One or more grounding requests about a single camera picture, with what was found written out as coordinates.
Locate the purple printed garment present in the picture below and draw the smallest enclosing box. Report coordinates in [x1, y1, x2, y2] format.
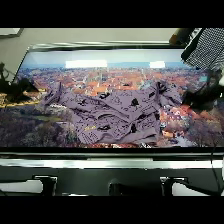
[39, 79, 184, 148]

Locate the silver frame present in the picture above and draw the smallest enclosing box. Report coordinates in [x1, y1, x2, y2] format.
[0, 151, 224, 197]

